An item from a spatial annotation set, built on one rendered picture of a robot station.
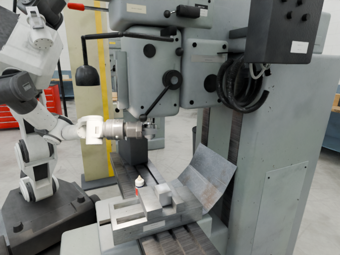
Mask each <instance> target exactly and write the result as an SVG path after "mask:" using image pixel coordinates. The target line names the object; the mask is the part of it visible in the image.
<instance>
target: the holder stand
mask: <svg viewBox="0 0 340 255"><path fill-rule="evenodd" d="M118 151H119V154H120V155H121V156H122V157H123V158H124V159H125V160H126V161H127V162H128V163H129V164H130V165H131V166H133V165H136V164H140V163H144V162H148V140H147V138H145V136H143V137H142V139H136V138H127V137H126V136H125V138H124V140H119V141H118Z"/></svg>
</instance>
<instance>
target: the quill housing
mask: <svg viewBox="0 0 340 255"><path fill-rule="evenodd" d="M165 28H166V27H156V26H146V25H133V26H132V27H130V28H129V29H127V30H126V31H128V32H135V33H143V34H150V35H158V36H160V31H161V30H162V29H165ZM120 40H121V51H125V52H126V64H127V86H128V97H129V108H128V109H126V110H127V111H128V112H130V113H131V114H132V115H133V116H134V117H135V118H137V119H139V116H140V115H141V114H145V112H146V111H147V110H148V109H149V107H150V106H151V105H152V104H153V102H154V101H155V100H156V99H157V97H158V96H159V95H160V94H161V92H162V91H163V90H164V89H165V86H164V85H163V83H162V77H163V75H164V73H165V72H166V71H168V70H177V71H179V72H181V56H177V55H176V53H175V51H176V48H178V47H181V43H182V36H181V32H180V31H179V30H178V29H177V35H175V36H174V42H166V41H157V40H149V39H140V38H131V37H124V36H123V37H121V38H120ZM179 107H180V87H179V88H178V89H176V90H169V89H168V90H167V92H166V93H165V94H164V95H163V97H162V98H161V99H160V100H159V102H158V103H157V104H156V105H155V107H154V108H153V109H152V110H151V111H150V113H149V114H148V115H147V118H157V117H167V116H175V115H177V114H178V113H179Z"/></svg>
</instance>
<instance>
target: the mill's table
mask: <svg viewBox="0 0 340 255"><path fill-rule="evenodd" d="M110 163H111V166H112V169H113V172H114V175H115V178H116V181H117V184H118V187H119V190H120V193H121V196H122V199H123V200H124V199H129V198H133V197H136V183H135V180H136V179H137V178H138V177H139V175H140V177H141V178H142V179H143V180H144V187H146V186H151V187H152V189H153V190H154V185H159V184H163V183H165V182H166V180H165V179H164V178H163V176H162V175H161V174H160V172H159V171H158V170H157V168H156V167H155V166H154V164H153V163H152V162H151V160H150V159H149V158H148V162H144V163H140V164H136V165H133V166H131V165H130V164H129V163H128V162H127V161H126V160H125V159H124V158H123V157H122V156H121V155H120V154H119V152H118V153H116V152H110ZM136 242H137V245H138V248H139V251H140V254H141V255H221V254H220V253H219V252H218V250H217V249H216V248H215V246H214V245H213V244H212V242H211V241H210V240H209V238H208V237H207V236H206V234H205V233H204V232H203V230H202V229H201V228H200V226H199V225H198V224H197V222H193V223H189V224H185V225H182V226H179V227H175V228H172V229H169V230H166V231H162V232H159V233H156V234H152V235H149V236H146V237H142V238H139V239H136Z"/></svg>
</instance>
